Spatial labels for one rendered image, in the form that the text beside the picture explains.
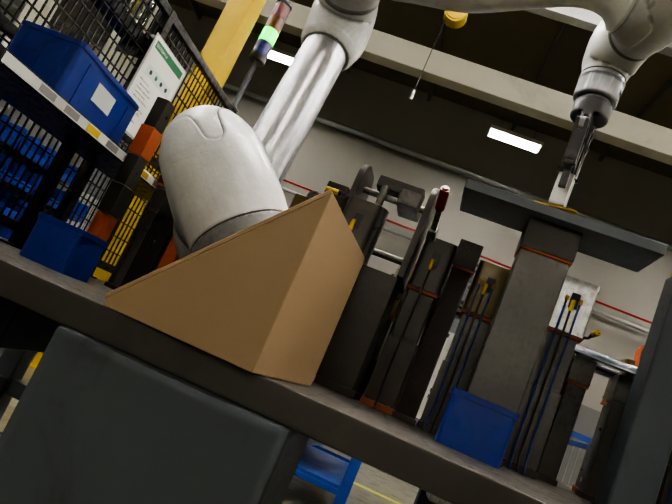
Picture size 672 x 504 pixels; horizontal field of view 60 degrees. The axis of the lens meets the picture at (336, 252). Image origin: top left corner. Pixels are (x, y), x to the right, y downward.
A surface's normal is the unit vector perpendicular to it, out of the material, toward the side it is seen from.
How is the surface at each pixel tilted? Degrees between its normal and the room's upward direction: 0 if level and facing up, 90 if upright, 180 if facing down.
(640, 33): 175
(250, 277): 90
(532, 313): 90
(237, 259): 90
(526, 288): 90
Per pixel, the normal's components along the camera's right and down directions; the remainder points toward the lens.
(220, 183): 0.01, -0.31
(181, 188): -0.57, -0.04
